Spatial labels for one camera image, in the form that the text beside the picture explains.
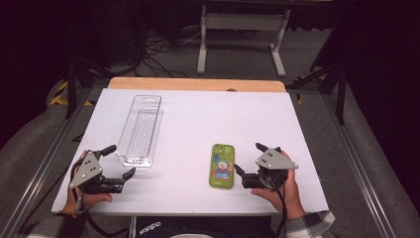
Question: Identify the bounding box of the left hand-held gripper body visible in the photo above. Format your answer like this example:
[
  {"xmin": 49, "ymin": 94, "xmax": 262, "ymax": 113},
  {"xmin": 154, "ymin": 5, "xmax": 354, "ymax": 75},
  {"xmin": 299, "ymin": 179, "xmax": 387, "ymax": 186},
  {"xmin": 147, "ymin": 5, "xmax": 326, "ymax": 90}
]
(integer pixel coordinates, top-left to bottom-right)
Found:
[{"xmin": 68, "ymin": 150, "xmax": 127, "ymax": 195}]

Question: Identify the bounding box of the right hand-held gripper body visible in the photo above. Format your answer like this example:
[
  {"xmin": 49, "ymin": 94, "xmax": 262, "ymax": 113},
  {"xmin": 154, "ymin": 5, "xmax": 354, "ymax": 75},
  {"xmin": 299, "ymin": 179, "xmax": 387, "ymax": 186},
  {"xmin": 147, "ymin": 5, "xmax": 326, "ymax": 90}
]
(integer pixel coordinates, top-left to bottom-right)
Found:
[{"xmin": 242, "ymin": 147, "xmax": 300, "ymax": 191}]

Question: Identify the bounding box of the green cartoon phone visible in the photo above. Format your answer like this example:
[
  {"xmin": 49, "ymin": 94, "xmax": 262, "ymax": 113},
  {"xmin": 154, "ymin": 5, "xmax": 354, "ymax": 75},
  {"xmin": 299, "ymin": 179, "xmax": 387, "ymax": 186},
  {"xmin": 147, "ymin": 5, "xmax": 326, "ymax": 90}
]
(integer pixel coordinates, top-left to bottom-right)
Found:
[{"xmin": 208, "ymin": 143, "xmax": 236, "ymax": 190}]

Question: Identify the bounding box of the clear plastic tray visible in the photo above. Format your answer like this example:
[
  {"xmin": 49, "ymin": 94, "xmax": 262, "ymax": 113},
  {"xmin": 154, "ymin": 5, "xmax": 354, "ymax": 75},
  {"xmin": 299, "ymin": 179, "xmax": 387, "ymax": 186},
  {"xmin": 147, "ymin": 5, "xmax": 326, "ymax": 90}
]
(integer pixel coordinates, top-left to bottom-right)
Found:
[{"xmin": 116, "ymin": 94, "xmax": 164, "ymax": 169}]

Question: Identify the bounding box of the person's left hand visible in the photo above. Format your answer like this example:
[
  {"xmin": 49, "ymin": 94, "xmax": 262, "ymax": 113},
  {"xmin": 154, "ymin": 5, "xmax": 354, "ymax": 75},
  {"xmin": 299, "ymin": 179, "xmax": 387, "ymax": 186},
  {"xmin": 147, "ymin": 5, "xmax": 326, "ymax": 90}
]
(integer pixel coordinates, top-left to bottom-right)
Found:
[{"xmin": 62, "ymin": 150, "xmax": 114, "ymax": 214}]

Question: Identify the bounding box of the person's right hand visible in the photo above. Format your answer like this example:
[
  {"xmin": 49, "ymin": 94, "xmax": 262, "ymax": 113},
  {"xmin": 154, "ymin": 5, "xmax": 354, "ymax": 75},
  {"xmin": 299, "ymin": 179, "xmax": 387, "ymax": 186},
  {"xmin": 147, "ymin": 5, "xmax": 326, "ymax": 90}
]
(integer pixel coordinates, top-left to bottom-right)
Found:
[{"xmin": 251, "ymin": 150, "xmax": 306, "ymax": 221}]

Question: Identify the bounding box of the person's black clothing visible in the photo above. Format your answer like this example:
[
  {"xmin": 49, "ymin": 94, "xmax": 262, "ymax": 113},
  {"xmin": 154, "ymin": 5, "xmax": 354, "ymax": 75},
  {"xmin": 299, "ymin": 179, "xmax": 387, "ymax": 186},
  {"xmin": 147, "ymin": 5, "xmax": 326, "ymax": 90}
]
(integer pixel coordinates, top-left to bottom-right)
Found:
[{"xmin": 135, "ymin": 216, "xmax": 276, "ymax": 238}]

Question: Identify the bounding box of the black metal stand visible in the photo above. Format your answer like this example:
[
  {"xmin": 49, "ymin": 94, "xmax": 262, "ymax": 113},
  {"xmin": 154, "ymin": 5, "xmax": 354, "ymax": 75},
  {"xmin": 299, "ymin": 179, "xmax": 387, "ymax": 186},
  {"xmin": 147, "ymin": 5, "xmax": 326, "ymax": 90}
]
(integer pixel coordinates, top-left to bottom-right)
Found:
[
  {"xmin": 61, "ymin": 56, "xmax": 117, "ymax": 120},
  {"xmin": 285, "ymin": 19, "xmax": 349, "ymax": 126}
]

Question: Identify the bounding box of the orange bracelet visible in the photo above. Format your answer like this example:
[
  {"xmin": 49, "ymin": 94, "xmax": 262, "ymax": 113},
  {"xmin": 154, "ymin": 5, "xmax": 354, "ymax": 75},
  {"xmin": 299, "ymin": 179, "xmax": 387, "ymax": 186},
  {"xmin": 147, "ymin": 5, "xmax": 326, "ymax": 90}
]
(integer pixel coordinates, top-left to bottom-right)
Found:
[{"xmin": 58, "ymin": 209, "xmax": 82, "ymax": 219}]

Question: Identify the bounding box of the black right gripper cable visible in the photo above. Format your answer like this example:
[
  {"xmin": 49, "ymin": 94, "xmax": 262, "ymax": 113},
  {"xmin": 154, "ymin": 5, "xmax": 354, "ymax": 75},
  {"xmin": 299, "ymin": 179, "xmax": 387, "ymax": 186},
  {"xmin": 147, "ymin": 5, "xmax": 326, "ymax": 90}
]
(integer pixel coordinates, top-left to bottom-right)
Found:
[{"xmin": 271, "ymin": 184, "xmax": 289, "ymax": 238}]

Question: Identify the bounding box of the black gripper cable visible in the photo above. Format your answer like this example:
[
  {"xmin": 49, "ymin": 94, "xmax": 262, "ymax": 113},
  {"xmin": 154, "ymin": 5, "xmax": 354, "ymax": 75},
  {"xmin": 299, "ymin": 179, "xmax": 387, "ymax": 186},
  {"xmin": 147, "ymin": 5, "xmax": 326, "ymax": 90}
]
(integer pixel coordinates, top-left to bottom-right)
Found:
[
  {"xmin": 271, "ymin": 184, "xmax": 289, "ymax": 238},
  {"xmin": 68, "ymin": 158, "xmax": 132, "ymax": 238}
]

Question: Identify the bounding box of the aluminium rail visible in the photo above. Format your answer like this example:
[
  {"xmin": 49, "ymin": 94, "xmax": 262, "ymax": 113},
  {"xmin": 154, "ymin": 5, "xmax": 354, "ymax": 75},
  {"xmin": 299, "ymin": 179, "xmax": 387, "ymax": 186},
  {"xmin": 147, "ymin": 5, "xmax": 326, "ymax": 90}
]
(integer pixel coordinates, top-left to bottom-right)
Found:
[
  {"xmin": 321, "ymin": 93, "xmax": 399, "ymax": 238},
  {"xmin": 0, "ymin": 88, "xmax": 94, "ymax": 238}
]

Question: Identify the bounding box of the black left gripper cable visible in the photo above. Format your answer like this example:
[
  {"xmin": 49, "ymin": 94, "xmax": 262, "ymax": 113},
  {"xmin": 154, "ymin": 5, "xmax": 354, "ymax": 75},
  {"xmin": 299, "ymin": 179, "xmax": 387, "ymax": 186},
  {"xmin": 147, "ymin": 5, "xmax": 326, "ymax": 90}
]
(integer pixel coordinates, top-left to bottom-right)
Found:
[{"xmin": 68, "ymin": 158, "xmax": 132, "ymax": 238}]

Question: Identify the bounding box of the tangle of black floor cables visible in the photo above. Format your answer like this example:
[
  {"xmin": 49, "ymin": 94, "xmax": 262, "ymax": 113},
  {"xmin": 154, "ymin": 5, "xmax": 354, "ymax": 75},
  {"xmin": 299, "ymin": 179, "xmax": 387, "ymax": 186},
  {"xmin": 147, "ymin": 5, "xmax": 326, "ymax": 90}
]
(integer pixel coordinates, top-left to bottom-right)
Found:
[{"xmin": 137, "ymin": 28, "xmax": 203, "ymax": 79}]

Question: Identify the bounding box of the white metal stand frame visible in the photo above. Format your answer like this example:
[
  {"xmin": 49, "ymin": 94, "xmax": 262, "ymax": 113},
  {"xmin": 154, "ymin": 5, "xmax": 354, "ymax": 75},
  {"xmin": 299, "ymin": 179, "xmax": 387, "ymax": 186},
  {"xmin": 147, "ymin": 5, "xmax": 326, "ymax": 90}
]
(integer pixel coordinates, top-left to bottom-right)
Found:
[{"xmin": 196, "ymin": 4, "xmax": 291, "ymax": 78}]

